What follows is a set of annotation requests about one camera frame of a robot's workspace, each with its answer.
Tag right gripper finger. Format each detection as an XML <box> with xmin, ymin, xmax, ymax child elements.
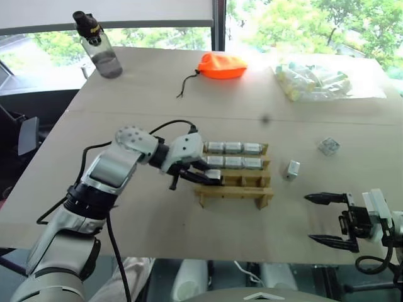
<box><xmin>304</xmin><ymin>191</ymin><xmax>349</xmax><ymax>207</ymax></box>
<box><xmin>307</xmin><ymin>233</ymin><xmax>360</xmax><ymax>254</ymax></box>

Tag orange drawstring pouch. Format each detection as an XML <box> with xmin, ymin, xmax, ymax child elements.
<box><xmin>176</xmin><ymin>52</ymin><xmax>248</xmax><ymax>100</ymax></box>

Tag black office chair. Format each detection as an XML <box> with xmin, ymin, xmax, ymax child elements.
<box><xmin>0</xmin><ymin>59</ymin><xmax>81</xmax><ymax>202</ymax></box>

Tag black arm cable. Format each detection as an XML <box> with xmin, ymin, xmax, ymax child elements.
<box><xmin>36</xmin><ymin>119</ymin><xmax>199</xmax><ymax>302</ymax></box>
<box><xmin>355</xmin><ymin>242</ymin><xmax>397</xmax><ymax>276</ymax></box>

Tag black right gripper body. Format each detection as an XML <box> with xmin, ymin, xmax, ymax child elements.
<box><xmin>338</xmin><ymin>192</ymin><xmax>374</xmax><ymax>245</ymax></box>

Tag white rounded shape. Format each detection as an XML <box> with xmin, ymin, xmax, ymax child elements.
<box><xmin>259</xmin><ymin>262</ymin><xmax>298</xmax><ymax>292</ymax></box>
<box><xmin>91</xmin><ymin>256</ymin><xmax>156</xmax><ymax>302</ymax></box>
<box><xmin>174</xmin><ymin>259</ymin><xmax>210</xmax><ymax>299</ymax></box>

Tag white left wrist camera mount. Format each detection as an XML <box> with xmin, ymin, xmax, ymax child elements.
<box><xmin>160</xmin><ymin>131</ymin><xmax>205</xmax><ymax>174</ymax></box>

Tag white roller blind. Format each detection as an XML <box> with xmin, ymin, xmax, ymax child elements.
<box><xmin>0</xmin><ymin>0</ymin><xmax>213</xmax><ymax>37</ymax></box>

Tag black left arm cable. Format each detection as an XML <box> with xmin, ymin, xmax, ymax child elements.
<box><xmin>36</xmin><ymin>119</ymin><xmax>199</xmax><ymax>302</ymax></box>

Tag wooden rack tray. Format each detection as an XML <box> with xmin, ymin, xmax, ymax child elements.
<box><xmin>193</xmin><ymin>143</ymin><xmax>274</xmax><ymax>211</ymax></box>

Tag clear bottle with black cap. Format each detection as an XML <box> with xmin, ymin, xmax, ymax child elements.
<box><xmin>72</xmin><ymin>10</ymin><xmax>123</xmax><ymax>79</ymax></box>

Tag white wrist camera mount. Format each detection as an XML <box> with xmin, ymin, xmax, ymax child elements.
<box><xmin>361</xmin><ymin>187</ymin><xmax>394</xmax><ymax>245</ymax></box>
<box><xmin>160</xmin><ymin>131</ymin><xmax>205</xmax><ymax>174</ymax></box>

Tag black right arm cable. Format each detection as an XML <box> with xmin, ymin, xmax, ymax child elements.
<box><xmin>355</xmin><ymin>242</ymin><xmax>397</xmax><ymax>276</ymax></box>

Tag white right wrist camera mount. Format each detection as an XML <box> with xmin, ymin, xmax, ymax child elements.
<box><xmin>361</xmin><ymin>187</ymin><xmax>394</xmax><ymax>245</ymax></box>

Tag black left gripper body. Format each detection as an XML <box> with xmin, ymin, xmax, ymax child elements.
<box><xmin>168</xmin><ymin>161</ymin><xmax>198</xmax><ymax>191</ymax></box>

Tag clear plastic bag of items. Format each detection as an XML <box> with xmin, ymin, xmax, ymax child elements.
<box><xmin>270</xmin><ymin>61</ymin><xmax>387</xmax><ymax>103</ymax></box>

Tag dark window frame post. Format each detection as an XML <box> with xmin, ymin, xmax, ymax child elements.
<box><xmin>210</xmin><ymin>0</ymin><xmax>228</xmax><ymax>52</ymax></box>

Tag grey rounded robot body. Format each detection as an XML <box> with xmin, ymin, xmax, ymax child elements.
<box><xmin>196</xmin><ymin>286</ymin><xmax>319</xmax><ymax>302</ymax></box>

